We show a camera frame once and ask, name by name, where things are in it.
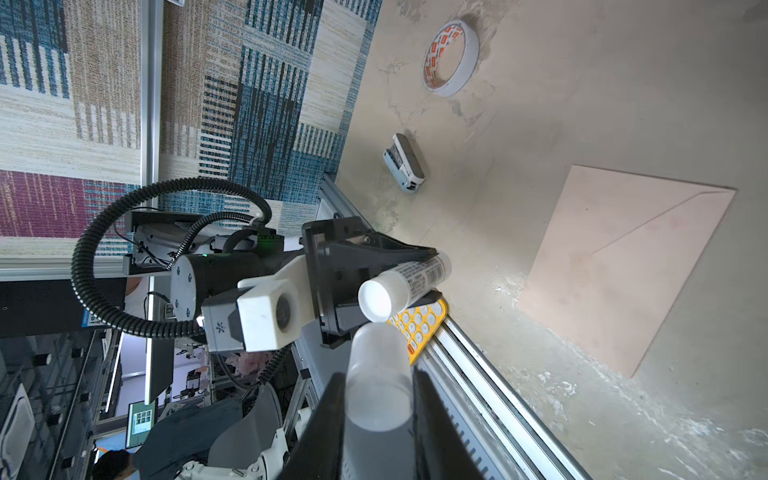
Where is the white glue stick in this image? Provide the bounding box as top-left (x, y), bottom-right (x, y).
top-left (358, 251), bottom-right (452, 323)

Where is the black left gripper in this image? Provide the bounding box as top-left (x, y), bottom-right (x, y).
top-left (301, 215), bottom-right (445, 349)

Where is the yellow calculator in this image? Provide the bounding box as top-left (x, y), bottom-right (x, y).
top-left (386, 298), bottom-right (449, 365)

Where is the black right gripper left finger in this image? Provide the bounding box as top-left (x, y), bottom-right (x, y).
top-left (278, 373), bottom-right (346, 480)

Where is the light blue stapler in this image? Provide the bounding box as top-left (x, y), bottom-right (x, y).
top-left (382, 133), bottom-right (426, 193)

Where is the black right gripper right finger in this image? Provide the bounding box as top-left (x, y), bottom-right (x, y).
top-left (413, 369), bottom-right (482, 480)

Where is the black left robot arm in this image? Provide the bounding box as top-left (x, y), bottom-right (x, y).
top-left (71, 177), bottom-right (452, 353)

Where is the translucent glue stick cap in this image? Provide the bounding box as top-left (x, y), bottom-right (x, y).
top-left (340, 322), bottom-right (416, 480)

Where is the white tape roll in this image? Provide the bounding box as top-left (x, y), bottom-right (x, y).
top-left (421, 19), bottom-right (480, 98)

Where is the aluminium front rail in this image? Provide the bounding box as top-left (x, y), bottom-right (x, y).
top-left (287, 173), bottom-right (595, 480)

